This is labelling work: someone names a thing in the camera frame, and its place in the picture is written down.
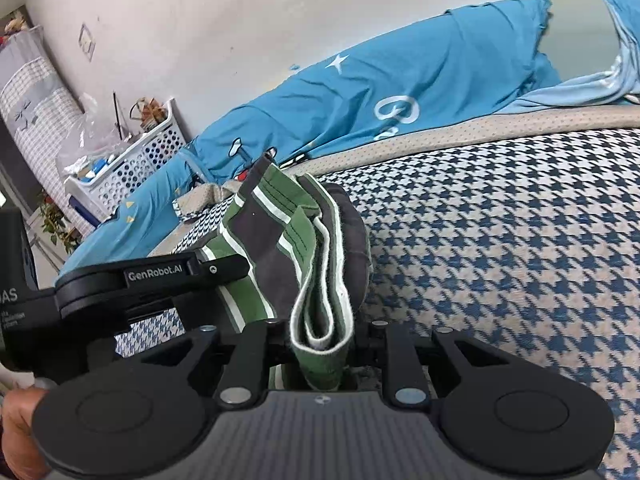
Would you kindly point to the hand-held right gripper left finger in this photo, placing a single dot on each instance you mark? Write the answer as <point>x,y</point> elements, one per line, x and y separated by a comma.
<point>260,355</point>

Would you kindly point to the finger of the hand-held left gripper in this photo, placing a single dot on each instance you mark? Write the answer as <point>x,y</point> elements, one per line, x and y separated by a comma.
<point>222,270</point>

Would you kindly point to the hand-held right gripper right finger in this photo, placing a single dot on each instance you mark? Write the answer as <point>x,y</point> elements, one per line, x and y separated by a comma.
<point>395,360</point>

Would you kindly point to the green grey striped shirt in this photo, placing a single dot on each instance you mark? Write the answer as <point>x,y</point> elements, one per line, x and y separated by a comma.
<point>310,260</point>

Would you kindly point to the person's left hand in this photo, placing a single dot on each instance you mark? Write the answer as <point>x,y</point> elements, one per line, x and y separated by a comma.
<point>17,430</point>

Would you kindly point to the red flower plant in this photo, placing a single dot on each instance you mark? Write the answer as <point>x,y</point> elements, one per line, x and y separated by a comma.
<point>60,225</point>

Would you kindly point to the white perforated plastic basket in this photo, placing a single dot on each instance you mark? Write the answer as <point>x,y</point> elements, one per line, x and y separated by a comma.
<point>130,170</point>

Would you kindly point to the houndstooth mattress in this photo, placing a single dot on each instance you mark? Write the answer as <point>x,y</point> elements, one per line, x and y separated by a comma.
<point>500,240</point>

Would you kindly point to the dark glass door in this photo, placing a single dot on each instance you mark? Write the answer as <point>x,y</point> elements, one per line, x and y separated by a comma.
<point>12,160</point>

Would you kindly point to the clear plastic bag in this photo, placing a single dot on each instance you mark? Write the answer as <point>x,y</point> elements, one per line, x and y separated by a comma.
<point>85,140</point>

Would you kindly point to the checkered fabric wardrobe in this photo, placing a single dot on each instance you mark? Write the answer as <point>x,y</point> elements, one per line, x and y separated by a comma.
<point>35,110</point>

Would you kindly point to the blue printed blanket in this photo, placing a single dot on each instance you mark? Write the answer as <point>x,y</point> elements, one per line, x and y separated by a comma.
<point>425,75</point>

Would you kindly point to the light blue cloth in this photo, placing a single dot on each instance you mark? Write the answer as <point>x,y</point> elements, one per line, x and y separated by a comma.
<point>585,90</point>

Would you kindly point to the grey pillow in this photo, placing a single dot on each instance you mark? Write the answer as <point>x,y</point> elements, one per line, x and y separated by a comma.
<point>580,35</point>

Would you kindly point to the white wall switch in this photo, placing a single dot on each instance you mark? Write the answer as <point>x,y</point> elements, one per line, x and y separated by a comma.
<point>86,41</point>

